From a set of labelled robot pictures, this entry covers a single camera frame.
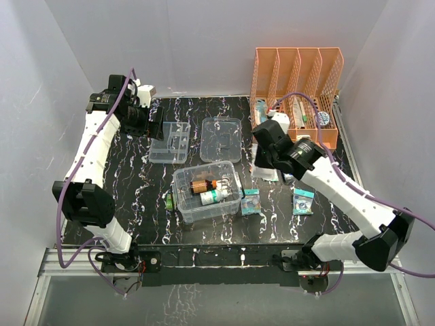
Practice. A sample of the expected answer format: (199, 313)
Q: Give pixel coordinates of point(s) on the white green-label bottle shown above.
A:
(213, 196)

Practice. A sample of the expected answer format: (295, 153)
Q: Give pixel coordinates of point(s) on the clear divider tray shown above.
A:
(173, 149)

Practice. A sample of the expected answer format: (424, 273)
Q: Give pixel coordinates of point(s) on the green sachet packet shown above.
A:
(170, 204)

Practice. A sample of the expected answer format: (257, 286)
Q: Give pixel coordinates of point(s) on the teal tape packet right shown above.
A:
(302, 202)

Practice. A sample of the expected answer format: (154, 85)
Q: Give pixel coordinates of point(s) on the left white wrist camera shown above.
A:
(144, 93)

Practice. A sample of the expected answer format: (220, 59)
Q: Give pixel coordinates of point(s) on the round blue patterned tin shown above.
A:
(324, 119)

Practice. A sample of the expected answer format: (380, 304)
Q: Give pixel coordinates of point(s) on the teal tape packet left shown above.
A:
(250, 204)

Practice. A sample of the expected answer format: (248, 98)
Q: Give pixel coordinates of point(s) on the clear plastic medicine box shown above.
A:
(190, 205)

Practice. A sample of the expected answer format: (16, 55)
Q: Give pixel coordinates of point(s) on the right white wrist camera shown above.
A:
(279, 117)

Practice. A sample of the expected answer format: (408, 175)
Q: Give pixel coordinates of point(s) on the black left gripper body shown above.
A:
(137, 122)

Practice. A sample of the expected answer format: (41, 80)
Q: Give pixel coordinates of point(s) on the white teal dressing packet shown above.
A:
(265, 174)

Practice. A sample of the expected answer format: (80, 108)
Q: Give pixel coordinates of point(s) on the teal tape packet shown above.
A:
(250, 204)
(302, 202)

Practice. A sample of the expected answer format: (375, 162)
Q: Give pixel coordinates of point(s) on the white blue bandage roll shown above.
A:
(288, 179)

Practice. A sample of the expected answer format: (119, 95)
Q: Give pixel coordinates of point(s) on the white marker pen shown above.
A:
(299, 113)

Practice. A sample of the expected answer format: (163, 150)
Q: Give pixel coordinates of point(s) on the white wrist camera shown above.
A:
(144, 93)
(279, 117)

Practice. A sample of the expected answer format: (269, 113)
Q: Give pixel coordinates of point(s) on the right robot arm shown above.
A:
(382, 231)

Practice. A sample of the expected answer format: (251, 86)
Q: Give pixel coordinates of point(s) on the peach plastic desk organizer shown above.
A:
(310, 75)

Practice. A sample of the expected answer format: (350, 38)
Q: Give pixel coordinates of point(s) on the brown orange-capped bottle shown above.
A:
(198, 187)

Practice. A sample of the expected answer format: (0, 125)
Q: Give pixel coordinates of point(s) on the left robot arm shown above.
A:
(124, 106)

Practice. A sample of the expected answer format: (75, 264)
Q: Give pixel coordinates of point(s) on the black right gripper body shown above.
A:
(263, 159)

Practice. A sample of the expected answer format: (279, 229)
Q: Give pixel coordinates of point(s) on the clear plastic box lid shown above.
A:
(221, 139)

